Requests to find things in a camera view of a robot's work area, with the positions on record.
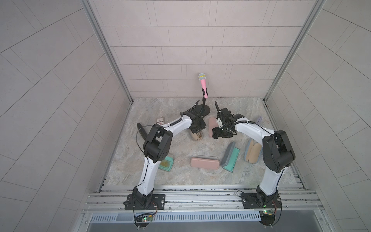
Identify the pink grey case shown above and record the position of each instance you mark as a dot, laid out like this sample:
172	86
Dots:
212	124

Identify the beige case with glasses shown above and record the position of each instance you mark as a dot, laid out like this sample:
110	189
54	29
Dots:
196	136

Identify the aluminium mounting rail frame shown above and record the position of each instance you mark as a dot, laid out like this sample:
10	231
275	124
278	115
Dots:
300	207

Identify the mint case yellow glasses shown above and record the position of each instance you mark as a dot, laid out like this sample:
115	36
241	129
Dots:
166	164

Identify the right circuit board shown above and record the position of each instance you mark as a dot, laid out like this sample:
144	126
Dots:
267	218

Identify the grey mint open case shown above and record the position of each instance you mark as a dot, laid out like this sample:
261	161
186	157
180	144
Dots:
231	155

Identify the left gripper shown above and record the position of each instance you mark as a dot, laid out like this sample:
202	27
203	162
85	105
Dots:
202	125

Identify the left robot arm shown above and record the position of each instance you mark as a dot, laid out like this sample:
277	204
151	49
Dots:
157	146

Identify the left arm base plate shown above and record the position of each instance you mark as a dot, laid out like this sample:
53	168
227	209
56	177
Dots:
151	202

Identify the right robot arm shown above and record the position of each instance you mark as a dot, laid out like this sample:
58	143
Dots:
276	149

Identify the blue case beige lining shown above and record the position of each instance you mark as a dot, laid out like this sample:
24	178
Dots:
252	152

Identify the pink closed glasses case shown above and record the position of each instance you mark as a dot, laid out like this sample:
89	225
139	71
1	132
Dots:
205	162

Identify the brown black glasses case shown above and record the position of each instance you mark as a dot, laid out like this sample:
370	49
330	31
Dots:
142	131

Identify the pink toy microphone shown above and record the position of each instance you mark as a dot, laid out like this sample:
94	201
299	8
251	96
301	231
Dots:
202	78

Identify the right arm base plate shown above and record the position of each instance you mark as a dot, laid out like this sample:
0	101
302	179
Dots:
260	200

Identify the left circuit board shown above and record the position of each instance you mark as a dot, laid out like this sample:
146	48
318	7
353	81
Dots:
144	218

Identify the playing card box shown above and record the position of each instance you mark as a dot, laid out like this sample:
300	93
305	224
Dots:
160	121

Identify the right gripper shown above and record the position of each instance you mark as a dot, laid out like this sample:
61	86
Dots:
216	132

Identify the circuit board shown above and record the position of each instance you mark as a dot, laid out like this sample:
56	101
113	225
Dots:
144	218
267	218

